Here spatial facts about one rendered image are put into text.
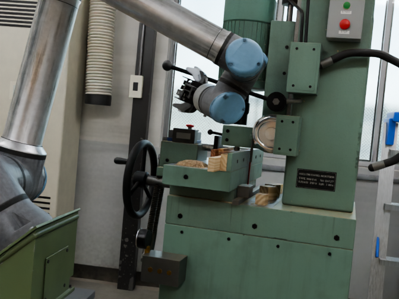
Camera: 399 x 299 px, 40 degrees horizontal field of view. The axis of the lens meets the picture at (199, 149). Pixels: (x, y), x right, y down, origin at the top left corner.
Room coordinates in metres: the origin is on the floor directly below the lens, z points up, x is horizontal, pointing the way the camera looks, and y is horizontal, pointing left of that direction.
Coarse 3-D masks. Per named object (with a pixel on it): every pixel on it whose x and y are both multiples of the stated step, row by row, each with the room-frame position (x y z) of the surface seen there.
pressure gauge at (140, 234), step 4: (140, 228) 1.66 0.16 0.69; (140, 232) 1.65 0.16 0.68; (144, 232) 1.64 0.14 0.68; (148, 232) 1.66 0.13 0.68; (136, 236) 1.64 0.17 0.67; (140, 236) 1.64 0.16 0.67; (144, 236) 1.63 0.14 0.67; (148, 236) 1.66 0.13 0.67; (136, 240) 1.64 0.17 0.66; (140, 240) 1.63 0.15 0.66; (144, 240) 1.63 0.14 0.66; (148, 240) 1.66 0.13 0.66; (136, 244) 1.64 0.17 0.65; (140, 244) 1.64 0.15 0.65; (144, 244) 1.63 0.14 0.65; (148, 244) 1.67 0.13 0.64; (140, 248) 1.65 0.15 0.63; (144, 248) 1.64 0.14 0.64; (148, 248) 1.65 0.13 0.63; (144, 252) 1.66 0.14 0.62; (148, 252) 1.65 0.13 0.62
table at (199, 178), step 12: (168, 168) 1.62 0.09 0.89; (180, 168) 1.61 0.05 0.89; (192, 168) 1.60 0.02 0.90; (204, 168) 1.60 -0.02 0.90; (240, 168) 1.73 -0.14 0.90; (252, 168) 1.93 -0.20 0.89; (168, 180) 1.62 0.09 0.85; (180, 180) 1.61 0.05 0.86; (192, 180) 1.60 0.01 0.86; (204, 180) 1.59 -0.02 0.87; (216, 180) 1.58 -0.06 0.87; (228, 180) 1.57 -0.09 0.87; (240, 180) 1.73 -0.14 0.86; (252, 180) 1.96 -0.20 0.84
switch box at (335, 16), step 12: (336, 0) 1.62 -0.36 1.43; (348, 0) 1.61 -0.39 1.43; (360, 0) 1.60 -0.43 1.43; (336, 12) 1.61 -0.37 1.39; (360, 12) 1.60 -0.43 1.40; (336, 24) 1.61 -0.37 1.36; (360, 24) 1.60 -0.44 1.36; (336, 36) 1.61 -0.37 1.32; (348, 36) 1.61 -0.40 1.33; (360, 36) 1.60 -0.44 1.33
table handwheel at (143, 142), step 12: (144, 144) 1.91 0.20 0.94; (132, 156) 1.84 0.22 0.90; (144, 156) 1.95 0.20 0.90; (156, 156) 2.04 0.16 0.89; (132, 168) 1.82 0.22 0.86; (144, 168) 1.95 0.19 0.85; (156, 168) 2.06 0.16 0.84; (132, 180) 1.93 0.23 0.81; (144, 180) 1.92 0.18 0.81; (156, 180) 1.91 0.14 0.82; (132, 192) 1.86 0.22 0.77; (144, 204) 2.01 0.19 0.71; (132, 216) 1.87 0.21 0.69
